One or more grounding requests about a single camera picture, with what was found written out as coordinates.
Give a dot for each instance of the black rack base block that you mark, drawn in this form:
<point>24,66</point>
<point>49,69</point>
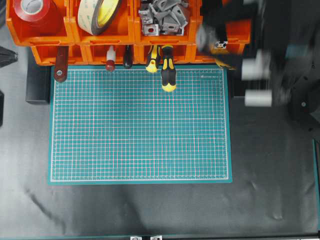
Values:
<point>38,82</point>

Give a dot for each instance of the grey metal corner bracket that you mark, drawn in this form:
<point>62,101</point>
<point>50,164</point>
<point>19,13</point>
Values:
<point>178,18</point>
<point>151,30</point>

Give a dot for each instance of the white glue bottle red cap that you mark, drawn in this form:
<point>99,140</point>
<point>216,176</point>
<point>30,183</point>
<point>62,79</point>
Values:
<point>110,59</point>

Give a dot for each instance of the yellow-black utility knife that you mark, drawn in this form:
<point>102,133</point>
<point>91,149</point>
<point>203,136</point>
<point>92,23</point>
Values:
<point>223,58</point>

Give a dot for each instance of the green cutting mat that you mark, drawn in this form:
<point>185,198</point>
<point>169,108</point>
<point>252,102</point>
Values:
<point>122,128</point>

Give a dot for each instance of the red tape roll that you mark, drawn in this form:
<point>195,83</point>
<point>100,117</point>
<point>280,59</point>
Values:
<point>42,16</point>

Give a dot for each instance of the orange plastic container rack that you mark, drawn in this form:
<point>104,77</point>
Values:
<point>125,29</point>

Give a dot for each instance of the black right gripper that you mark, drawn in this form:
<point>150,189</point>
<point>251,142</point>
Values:
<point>216,14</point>

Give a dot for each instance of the short yellow-black screwdriver handle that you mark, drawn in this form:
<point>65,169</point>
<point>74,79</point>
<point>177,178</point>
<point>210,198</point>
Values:
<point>153,59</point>

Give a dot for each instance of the long yellow-black screwdriver handle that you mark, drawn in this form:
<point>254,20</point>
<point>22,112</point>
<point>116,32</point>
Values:
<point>168,71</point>

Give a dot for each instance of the black tool handle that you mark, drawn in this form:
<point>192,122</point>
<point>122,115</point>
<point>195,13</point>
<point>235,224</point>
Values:
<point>128,57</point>

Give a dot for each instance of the dark red tool handle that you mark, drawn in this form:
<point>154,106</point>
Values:
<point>61,64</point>

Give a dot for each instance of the black extrusion piece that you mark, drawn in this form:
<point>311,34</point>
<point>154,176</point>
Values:
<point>221,45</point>

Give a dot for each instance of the beige double-sided tape roll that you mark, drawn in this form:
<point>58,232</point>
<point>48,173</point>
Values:
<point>94,16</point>

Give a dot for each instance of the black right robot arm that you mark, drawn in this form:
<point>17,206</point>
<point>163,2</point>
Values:
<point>286,55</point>

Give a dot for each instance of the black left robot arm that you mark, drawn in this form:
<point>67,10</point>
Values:
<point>7,57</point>

